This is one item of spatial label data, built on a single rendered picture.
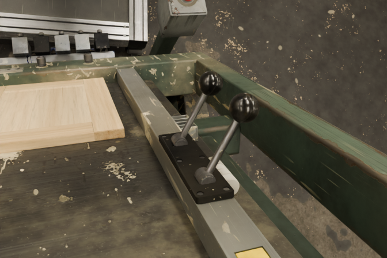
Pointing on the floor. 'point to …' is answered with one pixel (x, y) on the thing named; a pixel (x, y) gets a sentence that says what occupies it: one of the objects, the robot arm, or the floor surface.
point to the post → (163, 45)
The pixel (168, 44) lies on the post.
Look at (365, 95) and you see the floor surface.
